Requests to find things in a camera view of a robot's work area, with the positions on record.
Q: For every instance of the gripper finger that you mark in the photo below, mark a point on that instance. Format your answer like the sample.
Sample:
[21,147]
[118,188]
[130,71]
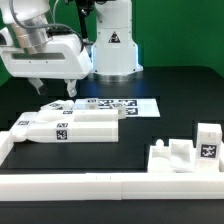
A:
[40,87]
[71,87]

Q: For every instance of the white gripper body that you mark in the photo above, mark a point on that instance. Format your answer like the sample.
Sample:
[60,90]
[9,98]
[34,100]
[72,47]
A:
[61,58]

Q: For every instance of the white chair seat piece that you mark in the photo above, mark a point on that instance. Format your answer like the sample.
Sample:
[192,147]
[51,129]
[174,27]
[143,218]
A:
[180,156]

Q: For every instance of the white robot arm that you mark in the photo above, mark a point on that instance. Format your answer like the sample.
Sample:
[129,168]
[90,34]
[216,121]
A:
[35,47]

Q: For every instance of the white flat back plate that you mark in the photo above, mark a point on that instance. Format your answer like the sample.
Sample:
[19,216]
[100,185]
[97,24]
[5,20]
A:
[134,107]

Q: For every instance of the white left fence rail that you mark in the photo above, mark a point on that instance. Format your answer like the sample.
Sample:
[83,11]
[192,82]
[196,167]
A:
[6,145]

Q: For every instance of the white fence rail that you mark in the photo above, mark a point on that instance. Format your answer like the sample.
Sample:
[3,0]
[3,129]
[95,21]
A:
[6,145]
[110,186]

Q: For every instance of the white front fence rail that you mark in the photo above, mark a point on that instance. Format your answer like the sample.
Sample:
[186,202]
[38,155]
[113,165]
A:
[110,186]

